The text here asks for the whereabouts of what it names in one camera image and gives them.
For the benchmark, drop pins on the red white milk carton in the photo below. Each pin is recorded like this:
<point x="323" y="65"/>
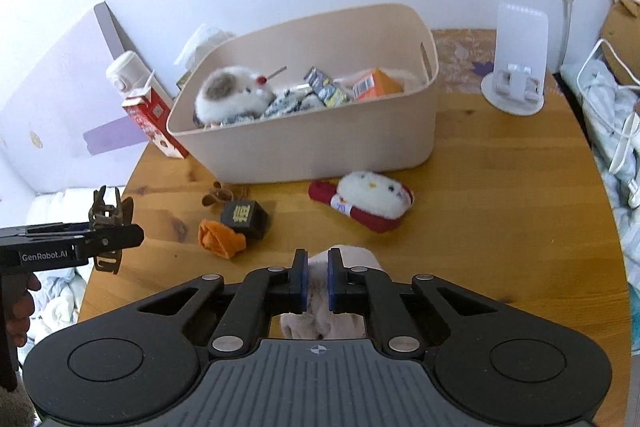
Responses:
<point x="150" y="117"/>

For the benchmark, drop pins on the light blue bedding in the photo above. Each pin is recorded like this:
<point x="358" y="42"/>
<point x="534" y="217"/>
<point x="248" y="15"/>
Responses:
<point x="600" y="107"/>

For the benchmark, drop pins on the person's left hand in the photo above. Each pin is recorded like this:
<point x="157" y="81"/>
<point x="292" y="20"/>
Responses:
<point x="22" y="307"/>

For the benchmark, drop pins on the orange cloth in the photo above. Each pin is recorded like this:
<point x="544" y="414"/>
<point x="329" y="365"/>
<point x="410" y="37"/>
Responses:
<point x="220" y="239"/>

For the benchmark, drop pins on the small black box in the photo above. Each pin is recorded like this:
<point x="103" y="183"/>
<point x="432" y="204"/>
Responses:
<point x="243" y="217"/>

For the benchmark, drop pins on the white crumpled bedding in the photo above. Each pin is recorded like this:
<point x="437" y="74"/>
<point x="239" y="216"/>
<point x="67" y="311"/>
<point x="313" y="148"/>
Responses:
<point x="60" y="302"/>

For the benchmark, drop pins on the brown plush toy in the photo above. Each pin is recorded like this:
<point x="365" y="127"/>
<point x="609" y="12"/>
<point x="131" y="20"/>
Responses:
<point x="622" y="42"/>

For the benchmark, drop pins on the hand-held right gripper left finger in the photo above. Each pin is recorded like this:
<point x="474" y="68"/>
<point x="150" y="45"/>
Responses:
<point x="301" y="283"/>

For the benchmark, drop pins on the silver patterned snack packet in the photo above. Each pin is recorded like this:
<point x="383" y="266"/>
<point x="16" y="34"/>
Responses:
<point x="290" y="103"/>

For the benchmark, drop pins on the wooden desktop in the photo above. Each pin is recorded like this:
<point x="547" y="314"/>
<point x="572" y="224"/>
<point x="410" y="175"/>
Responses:
<point x="475" y="182"/>

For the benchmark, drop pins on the blue yellow snack packet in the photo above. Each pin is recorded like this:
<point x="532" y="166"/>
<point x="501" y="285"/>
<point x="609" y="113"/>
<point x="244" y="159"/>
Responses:
<point x="327" y="88"/>

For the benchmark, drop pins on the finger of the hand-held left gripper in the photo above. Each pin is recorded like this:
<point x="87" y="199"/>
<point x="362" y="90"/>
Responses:
<point x="120" y="237"/>

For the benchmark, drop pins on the orange box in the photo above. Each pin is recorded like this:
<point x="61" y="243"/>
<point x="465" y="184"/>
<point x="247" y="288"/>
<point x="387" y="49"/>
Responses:
<point x="382" y="84"/>

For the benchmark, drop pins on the white grey plush mouse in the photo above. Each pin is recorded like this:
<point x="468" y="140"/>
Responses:
<point x="235" y="97"/>

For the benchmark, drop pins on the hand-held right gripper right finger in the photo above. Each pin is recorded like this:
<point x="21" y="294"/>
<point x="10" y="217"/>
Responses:
<point x="332" y="283"/>

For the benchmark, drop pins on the white desk stand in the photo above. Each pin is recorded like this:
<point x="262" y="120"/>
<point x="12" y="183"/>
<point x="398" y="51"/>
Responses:
<point x="520" y="37"/>

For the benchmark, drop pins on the small brown bow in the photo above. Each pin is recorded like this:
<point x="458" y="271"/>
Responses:
<point x="220" y="195"/>

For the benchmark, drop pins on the white tissue pack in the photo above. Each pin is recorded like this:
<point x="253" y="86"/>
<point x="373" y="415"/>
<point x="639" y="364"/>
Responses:
<point x="200" y="43"/>

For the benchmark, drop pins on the beige fuzzy cloth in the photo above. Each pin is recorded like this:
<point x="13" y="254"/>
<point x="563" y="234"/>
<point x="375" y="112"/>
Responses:
<point x="318" y="274"/>

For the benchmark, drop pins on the beige plastic storage bin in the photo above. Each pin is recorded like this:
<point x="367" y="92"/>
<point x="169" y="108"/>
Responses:
<point x="300" y="142"/>

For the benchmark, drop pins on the light purple board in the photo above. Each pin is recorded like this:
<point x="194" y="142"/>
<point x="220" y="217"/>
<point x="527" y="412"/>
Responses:
<point x="50" y="107"/>

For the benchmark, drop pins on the brown hair claw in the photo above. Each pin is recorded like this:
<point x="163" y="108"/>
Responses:
<point x="107" y="213"/>

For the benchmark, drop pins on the white thermos bottle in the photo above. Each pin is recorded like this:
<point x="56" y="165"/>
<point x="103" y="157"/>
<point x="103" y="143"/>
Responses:
<point x="125" y="72"/>

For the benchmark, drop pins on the white red plush toy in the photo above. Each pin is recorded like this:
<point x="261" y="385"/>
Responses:
<point x="370" y="194"/>

